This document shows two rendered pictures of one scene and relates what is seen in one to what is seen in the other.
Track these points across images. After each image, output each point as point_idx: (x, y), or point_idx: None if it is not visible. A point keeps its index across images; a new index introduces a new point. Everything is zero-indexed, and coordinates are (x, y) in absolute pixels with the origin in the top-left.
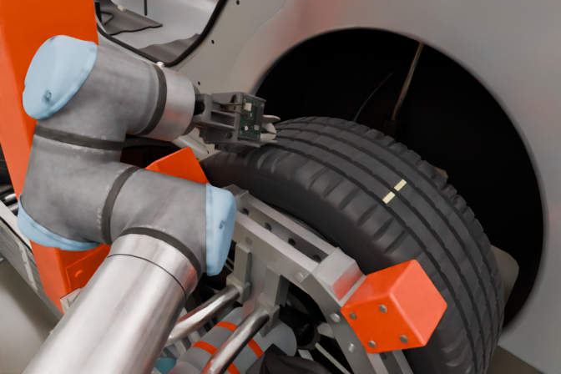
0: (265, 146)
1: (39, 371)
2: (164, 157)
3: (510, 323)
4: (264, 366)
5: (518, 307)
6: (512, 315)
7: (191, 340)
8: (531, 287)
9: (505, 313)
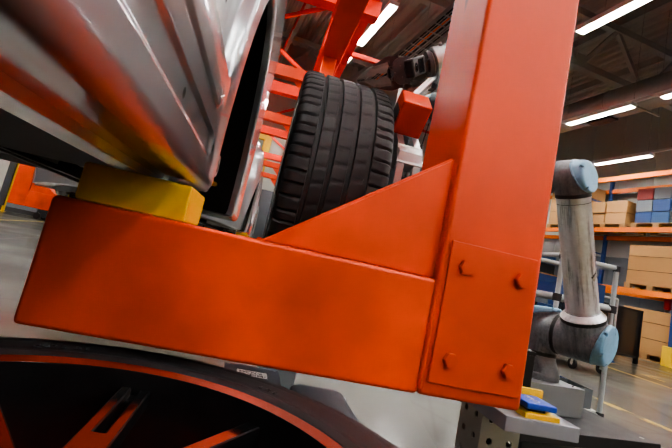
0: (370, 87)
1: None
2: (421, 95)
3: (235, 196)
4: (402, 173)
5: (223, 191)
6: (225, 197)
7: (316, 388)
8: (228, 173)
9: (208, 205)
